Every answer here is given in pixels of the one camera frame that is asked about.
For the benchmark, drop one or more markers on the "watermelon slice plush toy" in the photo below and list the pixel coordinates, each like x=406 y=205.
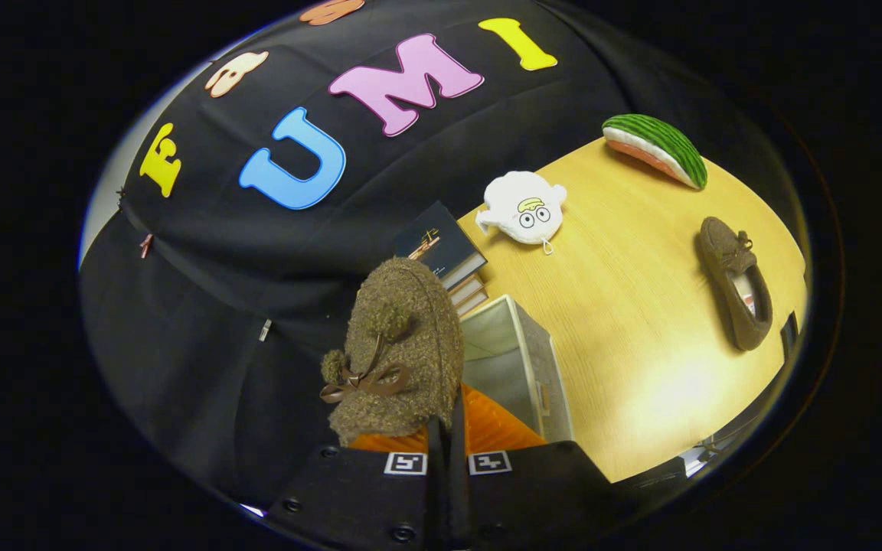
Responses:
x=663 y=141

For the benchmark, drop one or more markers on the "white plush toy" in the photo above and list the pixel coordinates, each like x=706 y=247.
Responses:
x=521 y=210

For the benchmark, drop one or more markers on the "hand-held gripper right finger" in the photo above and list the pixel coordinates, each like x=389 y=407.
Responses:
x=533 y=490

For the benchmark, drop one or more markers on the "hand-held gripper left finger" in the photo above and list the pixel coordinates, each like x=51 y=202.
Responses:
x=364 y=497

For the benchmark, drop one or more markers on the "silver cloth clip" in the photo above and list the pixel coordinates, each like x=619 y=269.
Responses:
x=265 y=330

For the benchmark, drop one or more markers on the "grey fabric storage box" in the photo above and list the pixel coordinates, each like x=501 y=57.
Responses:
x=537 y=367

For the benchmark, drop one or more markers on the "brown fuzzy shoe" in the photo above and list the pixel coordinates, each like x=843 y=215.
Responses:
x=410 y=329
x=736 y=291

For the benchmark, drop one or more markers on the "dark cover book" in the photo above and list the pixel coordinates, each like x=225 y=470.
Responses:
x=437 y=237

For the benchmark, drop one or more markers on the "pink cloth clip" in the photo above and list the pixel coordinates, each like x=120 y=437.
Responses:
x=145 y=245

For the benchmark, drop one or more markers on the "black backdrop cloth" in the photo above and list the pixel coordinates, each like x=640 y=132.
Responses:
x=257 y=252

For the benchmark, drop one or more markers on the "brown hardcover book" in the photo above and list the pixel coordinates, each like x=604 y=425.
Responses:
x=473 y=302
x=465 y=289

